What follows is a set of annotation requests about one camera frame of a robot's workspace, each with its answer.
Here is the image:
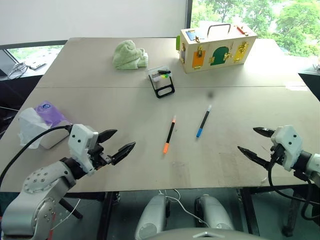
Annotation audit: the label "flat white device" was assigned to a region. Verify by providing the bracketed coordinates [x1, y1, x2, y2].
[26, 62, 48, 71]

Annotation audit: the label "thin white cable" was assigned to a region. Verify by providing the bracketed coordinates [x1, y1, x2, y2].
[158, 189, 211, 227]

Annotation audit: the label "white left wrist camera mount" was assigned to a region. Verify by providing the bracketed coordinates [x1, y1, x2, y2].
[67, 123, 100, 177]

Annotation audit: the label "blue black marker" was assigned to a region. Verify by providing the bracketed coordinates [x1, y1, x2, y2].
[195, 104, 213, 139]

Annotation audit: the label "wooden lock box with handle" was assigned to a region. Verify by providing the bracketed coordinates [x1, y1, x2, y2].
[175, 23, 258, 74]

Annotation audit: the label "white cable bundle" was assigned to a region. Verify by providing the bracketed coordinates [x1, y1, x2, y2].
[7, 61, 29, 81]

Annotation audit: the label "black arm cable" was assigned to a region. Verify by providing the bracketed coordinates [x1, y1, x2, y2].
[0, 124, 74, 191]
[267, 147, 320, 221]

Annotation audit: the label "purple white tissue pack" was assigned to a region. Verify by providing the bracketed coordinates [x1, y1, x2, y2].
[17, 100, 74, 150]

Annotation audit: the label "silver right robot leg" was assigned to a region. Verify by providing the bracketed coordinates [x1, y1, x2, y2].
[194, 194, 235, 231]

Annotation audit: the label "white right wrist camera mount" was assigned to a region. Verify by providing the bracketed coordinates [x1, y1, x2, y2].
[270, 124, 305, 173]

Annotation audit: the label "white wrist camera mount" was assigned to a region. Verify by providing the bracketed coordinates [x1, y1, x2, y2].
[270, 124, 305, 173]
[67, 123, 100, 177]

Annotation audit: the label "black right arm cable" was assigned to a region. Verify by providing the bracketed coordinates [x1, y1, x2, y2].
[267, 147, 320, 221]

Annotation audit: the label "black side table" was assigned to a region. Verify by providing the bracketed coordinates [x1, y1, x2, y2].
[297, 70, 320, 101]

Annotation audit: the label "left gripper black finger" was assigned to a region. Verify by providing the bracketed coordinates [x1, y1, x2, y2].
[110, 141, 137, 166]
[97, 128, 119, 145]

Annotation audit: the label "clear plastic marker container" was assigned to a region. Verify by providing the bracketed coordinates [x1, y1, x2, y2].
[146, 65, 176, 99]

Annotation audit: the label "dark tripod leg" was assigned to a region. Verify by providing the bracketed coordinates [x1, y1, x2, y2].
[59, 196, 84, 220]

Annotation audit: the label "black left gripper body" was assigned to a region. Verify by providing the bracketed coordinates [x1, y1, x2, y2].
[86, 142, 113, 171]

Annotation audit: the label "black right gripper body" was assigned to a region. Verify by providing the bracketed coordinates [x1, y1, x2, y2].
[268, 143, 286, 166]

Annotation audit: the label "black table leg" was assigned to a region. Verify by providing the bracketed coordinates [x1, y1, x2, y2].
[235, 187, 261, 236]
[96, 191, 121, 240]

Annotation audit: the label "orange black marker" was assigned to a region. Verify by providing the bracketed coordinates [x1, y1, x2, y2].
[162, 115, 177, 155]

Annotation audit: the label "dark stand leg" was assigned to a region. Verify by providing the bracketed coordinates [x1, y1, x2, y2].
[281, 189, 304, 237]

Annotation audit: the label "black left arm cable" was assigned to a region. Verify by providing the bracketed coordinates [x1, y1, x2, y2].
[0, 124, 74, 191]

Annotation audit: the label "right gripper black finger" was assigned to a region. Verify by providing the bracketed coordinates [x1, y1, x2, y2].
[252, 126, 277, 138]
[237, 145, 273, 171]

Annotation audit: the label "green folded towel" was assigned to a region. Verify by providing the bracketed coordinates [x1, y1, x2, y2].
[112, 39, 149, 71]

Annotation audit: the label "grey robot torso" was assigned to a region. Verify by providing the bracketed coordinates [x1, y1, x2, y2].
[139, 227, 261, 240]

